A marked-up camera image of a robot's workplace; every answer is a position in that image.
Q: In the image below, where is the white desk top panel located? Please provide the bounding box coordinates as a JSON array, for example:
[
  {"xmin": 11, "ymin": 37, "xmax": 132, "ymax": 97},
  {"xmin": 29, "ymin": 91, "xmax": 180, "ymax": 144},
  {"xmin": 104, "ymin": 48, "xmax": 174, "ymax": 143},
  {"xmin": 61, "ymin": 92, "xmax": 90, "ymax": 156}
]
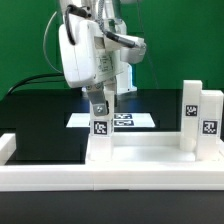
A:
[{"xmin": 85, "ymin": 131, "xmax": 224, "ymax": 166}]

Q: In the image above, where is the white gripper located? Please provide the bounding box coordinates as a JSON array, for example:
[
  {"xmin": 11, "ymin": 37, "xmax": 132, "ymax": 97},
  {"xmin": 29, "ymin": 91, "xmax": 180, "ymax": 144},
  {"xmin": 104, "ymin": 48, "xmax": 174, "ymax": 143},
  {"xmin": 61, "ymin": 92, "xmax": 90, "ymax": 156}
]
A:
[{"xmin": 59, "ymin": 18, "xmax": 123, "ymax": 116}]

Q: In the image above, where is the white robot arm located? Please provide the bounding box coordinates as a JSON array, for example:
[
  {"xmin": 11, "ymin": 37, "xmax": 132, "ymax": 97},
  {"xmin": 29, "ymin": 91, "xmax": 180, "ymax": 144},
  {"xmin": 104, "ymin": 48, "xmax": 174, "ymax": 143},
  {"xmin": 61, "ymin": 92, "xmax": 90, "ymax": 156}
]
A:
[{"xmin": 58, "ymin": 0, "xmax": 146, "ymax": 116}]

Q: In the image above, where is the grey curved cable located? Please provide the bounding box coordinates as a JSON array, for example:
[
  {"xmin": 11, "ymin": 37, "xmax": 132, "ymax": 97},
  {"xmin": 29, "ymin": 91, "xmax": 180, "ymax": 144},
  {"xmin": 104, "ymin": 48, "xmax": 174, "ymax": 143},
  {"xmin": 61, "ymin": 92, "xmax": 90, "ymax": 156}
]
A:
[{"xmin": 41, "ymin": 11, "xmax": 66, "ymax": 75}]

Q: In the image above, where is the white U-shaped fence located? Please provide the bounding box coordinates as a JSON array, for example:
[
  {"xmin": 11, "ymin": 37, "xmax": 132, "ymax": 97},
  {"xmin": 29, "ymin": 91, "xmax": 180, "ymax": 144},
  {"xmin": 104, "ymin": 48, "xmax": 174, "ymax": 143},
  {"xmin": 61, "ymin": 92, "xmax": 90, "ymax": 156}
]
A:
[{"xmin": 0, "ymin": 132, "xmax": 224, "ymax": 193}]

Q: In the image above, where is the fiducial marker sheet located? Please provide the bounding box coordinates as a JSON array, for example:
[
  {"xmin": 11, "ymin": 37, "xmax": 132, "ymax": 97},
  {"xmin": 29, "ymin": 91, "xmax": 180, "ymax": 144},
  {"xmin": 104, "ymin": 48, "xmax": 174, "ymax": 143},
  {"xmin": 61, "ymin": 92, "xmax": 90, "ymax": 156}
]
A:
[{"xmin": 66, "ymin": 113, "xmax": 155, "ymax": 128}]

